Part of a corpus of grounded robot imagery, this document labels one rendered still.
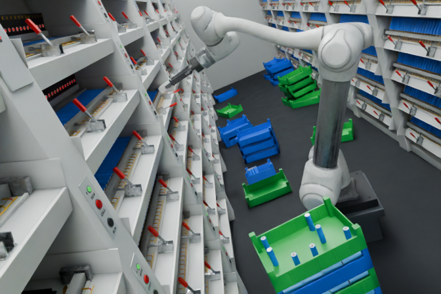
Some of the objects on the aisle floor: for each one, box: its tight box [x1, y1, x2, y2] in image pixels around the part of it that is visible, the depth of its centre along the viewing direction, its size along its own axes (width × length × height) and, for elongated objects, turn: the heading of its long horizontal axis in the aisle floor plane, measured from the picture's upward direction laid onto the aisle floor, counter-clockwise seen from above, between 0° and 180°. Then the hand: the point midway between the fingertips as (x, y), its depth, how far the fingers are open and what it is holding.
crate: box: [242, 169, 292, 208], centre depth 236 cm, size 30×20×8 cm
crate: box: [310, 119, 354, 146], centre depth 268 cm, size 30×20×8 cm
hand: (165, 86), depth 165 cm, fingers open, 3 cm apart
